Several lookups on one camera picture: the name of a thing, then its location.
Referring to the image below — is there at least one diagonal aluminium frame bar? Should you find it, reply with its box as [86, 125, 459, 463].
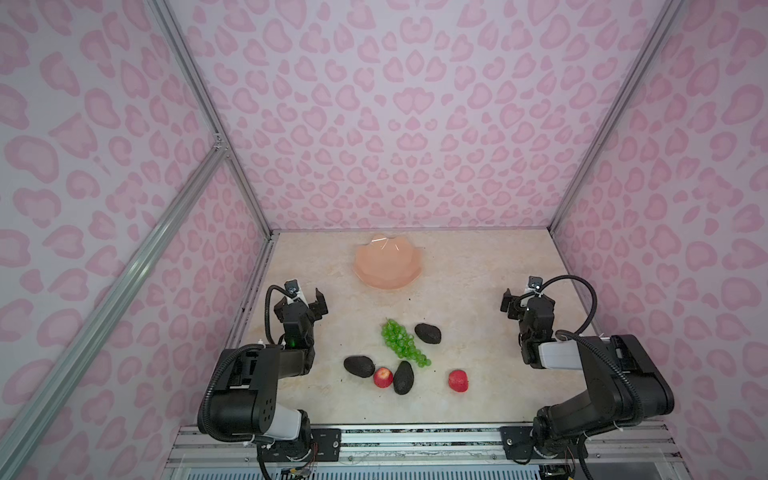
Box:
[0, 140, 230, 480]

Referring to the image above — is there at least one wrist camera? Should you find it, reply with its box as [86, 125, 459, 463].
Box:
[284, 279, 308, 304]
[525, 276, 544, 295]

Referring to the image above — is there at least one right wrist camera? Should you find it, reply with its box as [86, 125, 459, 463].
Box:
[525, 276, 544, 295]

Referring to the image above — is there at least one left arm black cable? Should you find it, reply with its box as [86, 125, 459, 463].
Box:
[263, 284, 295, 346]

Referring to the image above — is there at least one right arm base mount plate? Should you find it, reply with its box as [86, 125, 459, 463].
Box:
[499, 426, 535, 465]

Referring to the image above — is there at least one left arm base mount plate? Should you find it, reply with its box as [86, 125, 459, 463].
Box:
[261, 427, 342, 463]

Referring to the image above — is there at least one green fake grape bunch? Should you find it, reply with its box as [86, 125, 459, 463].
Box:
[381, 318, 432, 368]

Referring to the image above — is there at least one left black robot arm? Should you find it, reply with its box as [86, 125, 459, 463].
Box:
[197, 279, 328, 461]

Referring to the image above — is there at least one red apple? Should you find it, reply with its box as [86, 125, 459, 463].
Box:
[448, 369, 469, 393]
[373, 367, 394, 389]

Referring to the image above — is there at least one pink glass fruit bowl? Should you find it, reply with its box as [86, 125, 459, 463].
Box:
[353, 235, 423, 291]

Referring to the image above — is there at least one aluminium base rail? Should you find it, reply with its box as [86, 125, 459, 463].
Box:
[162, 421, 690, 479]

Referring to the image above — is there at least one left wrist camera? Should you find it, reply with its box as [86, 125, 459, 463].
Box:
[284, 279, 308, 304]

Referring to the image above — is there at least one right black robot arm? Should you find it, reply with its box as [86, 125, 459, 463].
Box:
[500, 288, 674, 465]

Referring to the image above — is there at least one dark avocado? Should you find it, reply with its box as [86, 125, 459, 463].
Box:
[343, 355, 376, 378]
[393, 361, 414, 395]
[414, 323, 442, 345]

